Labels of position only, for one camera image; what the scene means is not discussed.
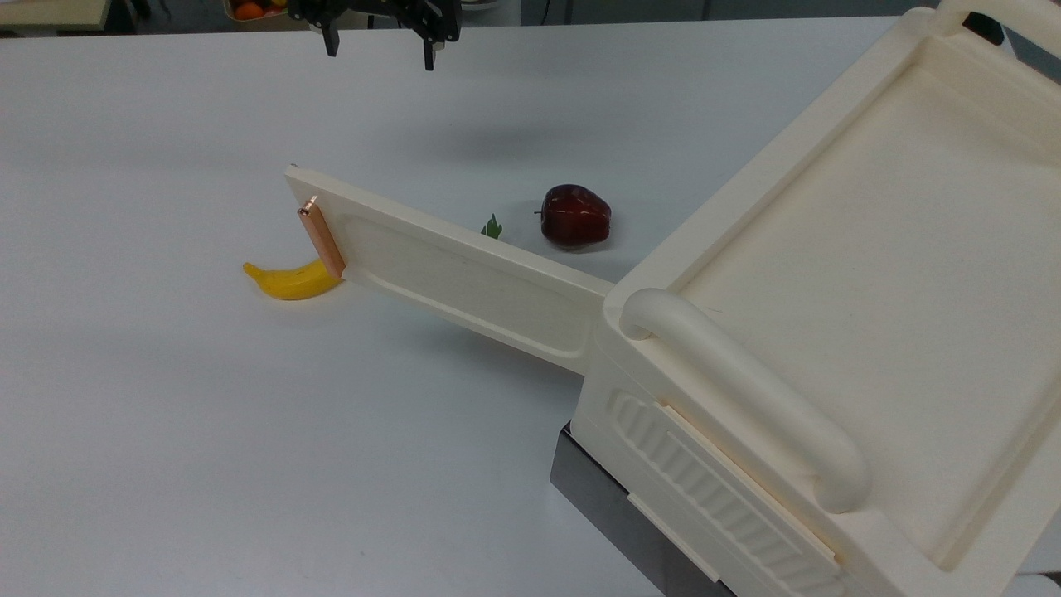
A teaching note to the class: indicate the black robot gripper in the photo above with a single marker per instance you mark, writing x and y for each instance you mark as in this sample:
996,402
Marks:
371,7

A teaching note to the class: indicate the cream cabinet door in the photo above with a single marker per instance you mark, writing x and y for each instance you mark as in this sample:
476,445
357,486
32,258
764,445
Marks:
464,274

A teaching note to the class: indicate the cream toy kitchen cabinet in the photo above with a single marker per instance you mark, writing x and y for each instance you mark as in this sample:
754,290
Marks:
854,332

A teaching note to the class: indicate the black object behind cabinet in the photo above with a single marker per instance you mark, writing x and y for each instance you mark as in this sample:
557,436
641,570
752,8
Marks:
985,26

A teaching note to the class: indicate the basket of toy fruit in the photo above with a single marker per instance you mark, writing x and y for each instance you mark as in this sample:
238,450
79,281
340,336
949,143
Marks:
253,10

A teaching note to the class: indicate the orange toy carrot with leaves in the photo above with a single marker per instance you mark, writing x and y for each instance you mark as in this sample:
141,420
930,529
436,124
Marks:
492,228

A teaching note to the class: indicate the yellow toy banana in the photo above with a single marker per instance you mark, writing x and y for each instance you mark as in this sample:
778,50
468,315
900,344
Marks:
290,280

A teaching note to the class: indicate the dark red toy apple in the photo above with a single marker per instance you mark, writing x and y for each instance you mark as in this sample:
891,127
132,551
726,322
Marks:
575,216

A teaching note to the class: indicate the wooden side table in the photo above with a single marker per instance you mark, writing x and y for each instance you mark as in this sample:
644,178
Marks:
54,12

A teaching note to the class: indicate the grey metal base block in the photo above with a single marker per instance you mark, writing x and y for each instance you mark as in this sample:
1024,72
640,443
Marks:
605,510

